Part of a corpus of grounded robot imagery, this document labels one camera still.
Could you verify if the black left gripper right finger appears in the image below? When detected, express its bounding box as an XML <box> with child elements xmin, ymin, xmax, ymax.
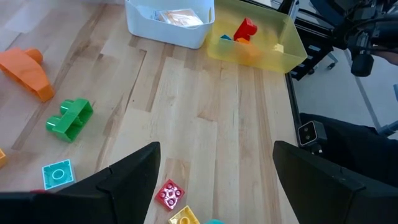
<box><xmin>272</xmin><ymin>140</ymin><xmax>398</xmax><ymax>224</ymax></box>

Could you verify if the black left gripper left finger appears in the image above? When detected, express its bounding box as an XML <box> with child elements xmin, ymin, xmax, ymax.
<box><xmin>0</xmin><ymin>141</ymin><xmax>162</xmax><ymax>224</ymax></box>

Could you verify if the red stepped toy brick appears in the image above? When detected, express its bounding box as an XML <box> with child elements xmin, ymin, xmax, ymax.
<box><xmin>233</xmin><ymin>17</ymin><xmax>259</xmax><ymax>42</ymax></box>

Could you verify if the clear case with orange card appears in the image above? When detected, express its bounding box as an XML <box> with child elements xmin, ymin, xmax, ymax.
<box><xmin>154</xmin><ymin>8</ymin><xmax>205</xmax><ymax>28</ymax></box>

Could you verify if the red small square brick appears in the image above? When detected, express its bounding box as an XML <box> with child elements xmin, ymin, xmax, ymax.
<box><xmin>154</xmin><ymin>179</ymin><xmax>185</xmax><ymax>212</ymax></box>

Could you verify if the teal and white square brick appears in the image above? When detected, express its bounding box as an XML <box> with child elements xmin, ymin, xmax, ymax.
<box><xmin>42</xmin><ymin>159</ymin><xmax>76</xmax><ymax>191</ymax></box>

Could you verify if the green toy brick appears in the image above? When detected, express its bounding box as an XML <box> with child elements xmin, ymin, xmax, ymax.
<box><xmin>45</xmin><ymin>98</ymin><xmax>94</xmax><ymax>143</ymax></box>

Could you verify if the yellow translucent plastic bin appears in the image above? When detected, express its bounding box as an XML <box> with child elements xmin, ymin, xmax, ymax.
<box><xmin>206</xmin><ymin>0</ymin><xmax>308</xmax><ymax>75</ymax></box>

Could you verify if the orange angled long brick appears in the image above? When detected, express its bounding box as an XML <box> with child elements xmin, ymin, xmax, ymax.
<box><xmin>0</xmin><ymin>47</ymin><xmax>55</xmax><ymax>103</ymax></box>

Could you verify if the white plastic bin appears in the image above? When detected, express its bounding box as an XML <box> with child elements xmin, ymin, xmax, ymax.
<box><xmin>124</xmin><ymin>0</ymin><xmax>216</xmax><ymax>50</ymax></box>

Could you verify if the grey depth camera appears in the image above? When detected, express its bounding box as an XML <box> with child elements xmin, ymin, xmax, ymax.
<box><xmin>297</xmin><ymin>120</ymin><xmax>328</xmax><ymax>147</ymax></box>

